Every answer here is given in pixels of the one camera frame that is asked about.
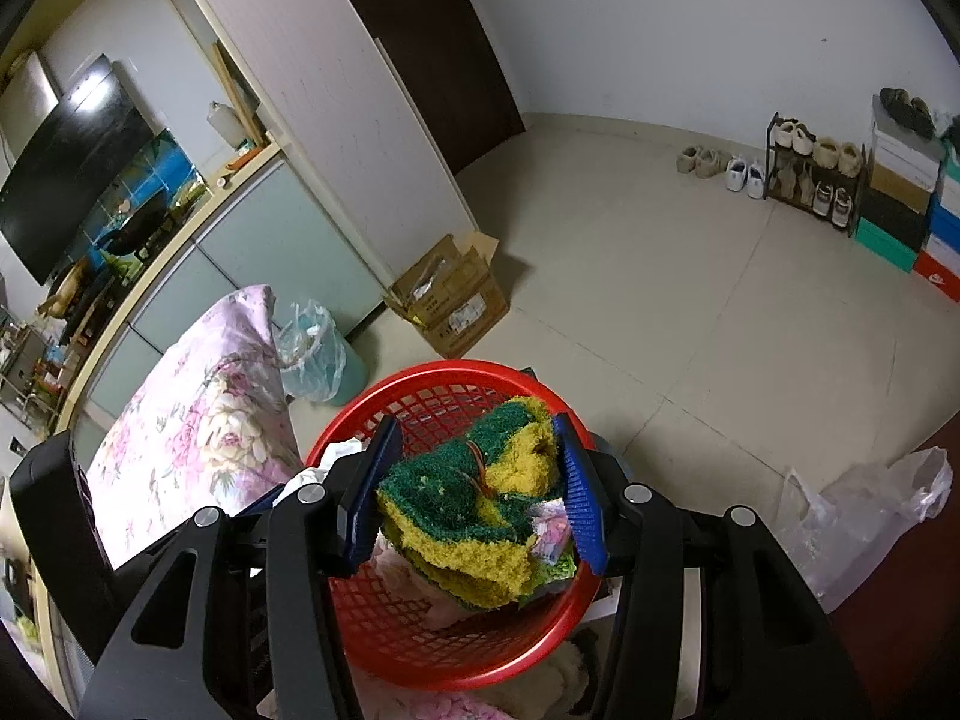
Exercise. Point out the colourful printed wrapper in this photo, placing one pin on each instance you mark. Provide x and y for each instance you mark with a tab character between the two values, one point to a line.
551	540

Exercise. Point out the white fluffy blanket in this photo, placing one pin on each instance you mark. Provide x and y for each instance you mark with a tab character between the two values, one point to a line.
547	682

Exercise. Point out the metal kitchen rack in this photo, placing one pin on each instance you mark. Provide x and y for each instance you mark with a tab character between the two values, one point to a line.
26	367

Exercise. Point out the wooden cutting board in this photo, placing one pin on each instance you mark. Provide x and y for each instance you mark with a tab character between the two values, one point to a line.
240	101

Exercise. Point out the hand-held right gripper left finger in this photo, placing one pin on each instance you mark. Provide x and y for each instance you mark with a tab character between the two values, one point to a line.
371	495

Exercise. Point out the dark shoe rack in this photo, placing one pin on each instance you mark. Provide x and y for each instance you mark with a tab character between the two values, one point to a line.
772	165

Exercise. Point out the cardboard box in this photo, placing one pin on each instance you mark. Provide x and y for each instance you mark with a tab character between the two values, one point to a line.
465	322

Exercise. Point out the black wok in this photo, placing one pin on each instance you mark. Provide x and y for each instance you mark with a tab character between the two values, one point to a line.
135	229

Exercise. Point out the stack of shoe boxes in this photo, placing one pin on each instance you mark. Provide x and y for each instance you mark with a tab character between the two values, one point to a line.
892	225

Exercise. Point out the green yellow fuzzy cloth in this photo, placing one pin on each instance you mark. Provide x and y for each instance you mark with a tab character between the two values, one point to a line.
450	495

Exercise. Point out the white plastic bottle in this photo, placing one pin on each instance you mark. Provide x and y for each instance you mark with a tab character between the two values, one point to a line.
223	124

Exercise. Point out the kitchen counter cabinet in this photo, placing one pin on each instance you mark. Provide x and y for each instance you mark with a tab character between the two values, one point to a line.
247	240

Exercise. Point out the dark shoe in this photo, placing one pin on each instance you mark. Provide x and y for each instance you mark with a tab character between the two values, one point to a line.
918	116
894	103

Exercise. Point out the clear bin liner bag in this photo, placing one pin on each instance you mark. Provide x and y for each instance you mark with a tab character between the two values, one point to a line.
307	349

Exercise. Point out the white grey sneaker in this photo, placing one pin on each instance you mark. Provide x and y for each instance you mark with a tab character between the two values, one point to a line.
832	204

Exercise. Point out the translucent plastic bag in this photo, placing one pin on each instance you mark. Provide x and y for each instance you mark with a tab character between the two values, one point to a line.
862	517

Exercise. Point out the black range hood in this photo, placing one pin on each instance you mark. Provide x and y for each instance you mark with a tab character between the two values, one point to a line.
67	165

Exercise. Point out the golden frying pan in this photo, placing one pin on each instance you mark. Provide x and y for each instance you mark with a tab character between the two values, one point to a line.
64	289

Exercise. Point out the teal trash bin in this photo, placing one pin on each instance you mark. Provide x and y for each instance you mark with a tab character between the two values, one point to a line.
349	375

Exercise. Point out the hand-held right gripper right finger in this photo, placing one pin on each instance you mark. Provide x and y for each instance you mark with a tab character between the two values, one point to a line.
581	495

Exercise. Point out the dark wooden door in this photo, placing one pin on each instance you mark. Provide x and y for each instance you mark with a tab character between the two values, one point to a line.
420	37

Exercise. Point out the beige shoe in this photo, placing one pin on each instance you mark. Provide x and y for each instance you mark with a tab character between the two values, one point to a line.
691	161
714	163

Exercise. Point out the red plastic mesh basket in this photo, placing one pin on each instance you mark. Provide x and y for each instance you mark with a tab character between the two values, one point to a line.
450	660

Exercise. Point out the cream fluffy slipper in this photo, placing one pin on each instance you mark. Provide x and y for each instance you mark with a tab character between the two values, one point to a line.
793	137
840	154

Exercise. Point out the pink floral quilt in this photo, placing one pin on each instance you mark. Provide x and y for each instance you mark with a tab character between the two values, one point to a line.
195	420

